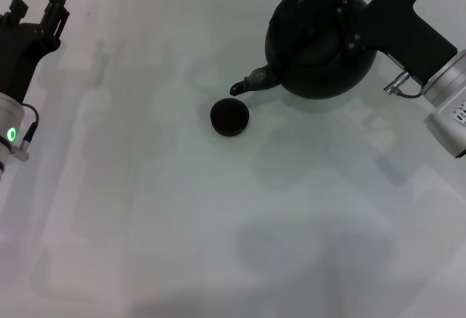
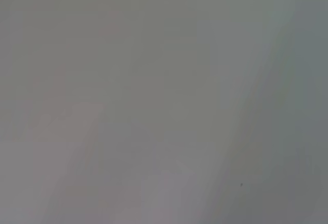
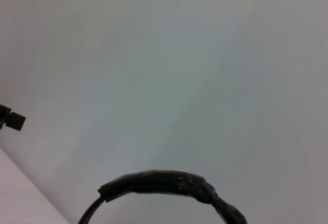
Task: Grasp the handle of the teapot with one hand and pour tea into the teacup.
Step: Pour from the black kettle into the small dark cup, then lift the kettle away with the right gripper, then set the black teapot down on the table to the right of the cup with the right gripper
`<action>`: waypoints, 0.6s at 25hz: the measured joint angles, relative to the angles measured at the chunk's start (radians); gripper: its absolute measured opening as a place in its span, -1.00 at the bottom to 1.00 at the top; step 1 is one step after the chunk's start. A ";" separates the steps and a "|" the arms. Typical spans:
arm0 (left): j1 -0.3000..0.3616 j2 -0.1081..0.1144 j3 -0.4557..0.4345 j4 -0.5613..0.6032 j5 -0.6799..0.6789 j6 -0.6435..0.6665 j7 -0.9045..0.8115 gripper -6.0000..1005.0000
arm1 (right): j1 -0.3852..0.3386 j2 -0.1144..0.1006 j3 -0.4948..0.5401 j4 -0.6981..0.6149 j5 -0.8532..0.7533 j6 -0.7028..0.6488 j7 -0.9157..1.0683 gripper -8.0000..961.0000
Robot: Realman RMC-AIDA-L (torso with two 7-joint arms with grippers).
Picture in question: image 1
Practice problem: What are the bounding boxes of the black round teapot with handle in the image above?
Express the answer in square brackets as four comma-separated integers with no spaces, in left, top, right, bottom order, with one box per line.
[229,0,378,100]

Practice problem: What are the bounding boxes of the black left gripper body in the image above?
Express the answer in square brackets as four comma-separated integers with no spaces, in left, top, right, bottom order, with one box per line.
[0,12,62,105]

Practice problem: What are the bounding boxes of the right wrist cable with plug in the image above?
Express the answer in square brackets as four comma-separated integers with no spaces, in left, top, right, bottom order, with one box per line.
[382,71,427,98]

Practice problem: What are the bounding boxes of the small black teacup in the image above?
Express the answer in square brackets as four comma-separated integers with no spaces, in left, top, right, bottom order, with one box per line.
[210,97,250,138]

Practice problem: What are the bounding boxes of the left wrist cable with plug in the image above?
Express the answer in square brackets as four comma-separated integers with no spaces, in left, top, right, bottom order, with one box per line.
[13,103,41,162]

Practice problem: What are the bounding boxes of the wrist cable with plug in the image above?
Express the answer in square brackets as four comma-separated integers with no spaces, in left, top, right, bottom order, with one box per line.
[382,71,427,98]
[13,103,41,162]

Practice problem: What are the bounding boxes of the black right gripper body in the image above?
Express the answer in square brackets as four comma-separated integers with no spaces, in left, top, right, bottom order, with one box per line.
[362,0,459,89]

